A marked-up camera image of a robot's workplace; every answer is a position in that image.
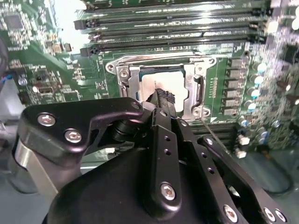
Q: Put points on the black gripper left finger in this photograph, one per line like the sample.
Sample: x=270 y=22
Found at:
x=58 y=126

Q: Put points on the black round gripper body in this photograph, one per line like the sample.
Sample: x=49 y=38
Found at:
x=105 y=198

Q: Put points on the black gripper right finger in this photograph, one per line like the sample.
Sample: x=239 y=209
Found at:
x=205 y=163

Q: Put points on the thin metal locking lever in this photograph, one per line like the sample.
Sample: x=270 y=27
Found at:
x=211 y=132
x=151 y=58

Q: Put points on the metal socket cover frame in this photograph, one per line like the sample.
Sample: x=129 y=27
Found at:
x=134 y=82

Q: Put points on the silver square CPU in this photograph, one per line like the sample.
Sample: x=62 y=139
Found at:
x=163 y=79

